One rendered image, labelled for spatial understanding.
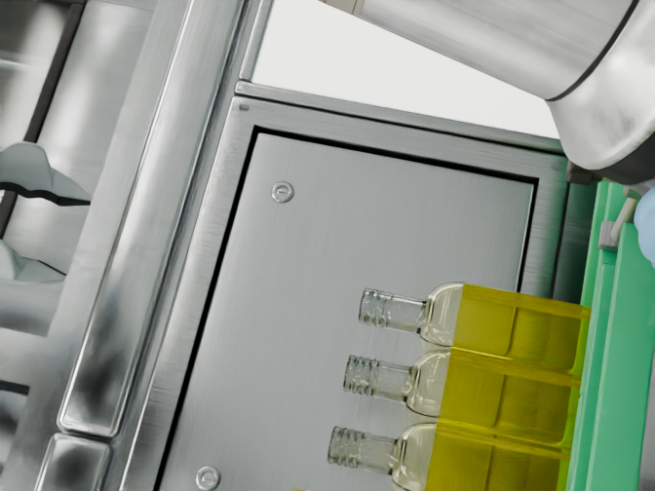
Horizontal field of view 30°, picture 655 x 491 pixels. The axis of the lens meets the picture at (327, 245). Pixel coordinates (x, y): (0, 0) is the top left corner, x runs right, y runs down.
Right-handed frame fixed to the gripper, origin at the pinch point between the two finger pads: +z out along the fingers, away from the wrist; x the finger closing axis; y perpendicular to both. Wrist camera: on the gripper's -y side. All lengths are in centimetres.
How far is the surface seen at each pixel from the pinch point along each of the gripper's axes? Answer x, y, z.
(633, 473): -7.3, 11.5, 39.0
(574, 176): 12.3, 11.1, 31.9
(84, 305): 6.2, -31.3, 4.8
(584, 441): -3.6, 3.8, 39.3
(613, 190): 18.0, 2.1, 39.8
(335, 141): 26.7, -21.8, 22.3
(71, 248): 12.2, -34.2, 2.1
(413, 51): 38, -20, 27
